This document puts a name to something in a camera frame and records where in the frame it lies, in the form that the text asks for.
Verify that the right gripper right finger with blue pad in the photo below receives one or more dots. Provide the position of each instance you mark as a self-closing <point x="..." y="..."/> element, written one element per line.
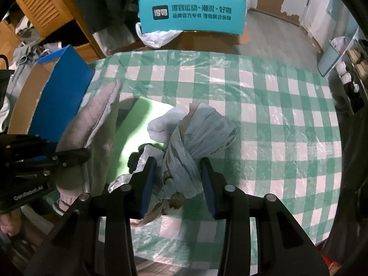
<point x="213" y="184"/>

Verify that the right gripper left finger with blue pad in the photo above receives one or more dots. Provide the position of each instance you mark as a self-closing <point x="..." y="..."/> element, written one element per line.
<point x="141" y="189"/>

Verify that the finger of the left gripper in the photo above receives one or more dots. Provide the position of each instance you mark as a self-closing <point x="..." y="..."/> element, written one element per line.
<point x="65" y="159"/>
<point x="17" y="150"/>

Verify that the grey-white garment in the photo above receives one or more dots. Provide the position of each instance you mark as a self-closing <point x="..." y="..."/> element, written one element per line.
<point x="179" y="141"/>

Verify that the grey fleece cloth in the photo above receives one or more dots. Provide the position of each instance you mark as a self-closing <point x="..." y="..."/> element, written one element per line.
<point x="93" y="128"/>

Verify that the person's left hand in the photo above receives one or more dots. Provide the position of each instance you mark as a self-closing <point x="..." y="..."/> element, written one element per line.
<point x="11" y="223"/>

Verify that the white card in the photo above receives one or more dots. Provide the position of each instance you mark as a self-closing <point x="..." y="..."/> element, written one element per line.
<point x="133" y="133"/>

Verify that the blue cardboard box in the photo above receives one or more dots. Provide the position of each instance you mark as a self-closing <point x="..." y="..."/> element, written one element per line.
<point x="51" y="95"/>

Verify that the green checkered tablecloth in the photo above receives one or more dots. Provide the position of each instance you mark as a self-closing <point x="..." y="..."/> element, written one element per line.
<point x="288" y="139"/>

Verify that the grey hoodie pile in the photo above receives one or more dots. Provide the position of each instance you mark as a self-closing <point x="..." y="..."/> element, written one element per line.
<point x="28" y="53"/>

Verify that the white plastic bag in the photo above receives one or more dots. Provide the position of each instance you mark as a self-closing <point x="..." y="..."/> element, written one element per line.
<point x="156" y="39"/>

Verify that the brown cardboard box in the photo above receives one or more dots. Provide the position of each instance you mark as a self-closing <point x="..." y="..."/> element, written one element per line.
<point x="208" y="42"/>

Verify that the wooden louvered wardrobe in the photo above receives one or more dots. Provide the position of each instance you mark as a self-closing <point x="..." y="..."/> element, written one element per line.
<point x="50" y="18"/>

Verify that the black hanging coat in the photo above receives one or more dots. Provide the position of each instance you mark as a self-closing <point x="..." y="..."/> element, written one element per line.
<point x="100" y="14"/>

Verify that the teal shoe box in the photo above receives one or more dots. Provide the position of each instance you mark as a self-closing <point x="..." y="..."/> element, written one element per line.
<point x="225" y="16"/>

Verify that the light blue bin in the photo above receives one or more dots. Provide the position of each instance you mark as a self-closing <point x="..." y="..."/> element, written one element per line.
<point x="330" y="55"/>

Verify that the shoe rack with shoes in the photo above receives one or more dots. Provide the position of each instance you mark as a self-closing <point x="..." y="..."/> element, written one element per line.
<point x="347" y="76"/>

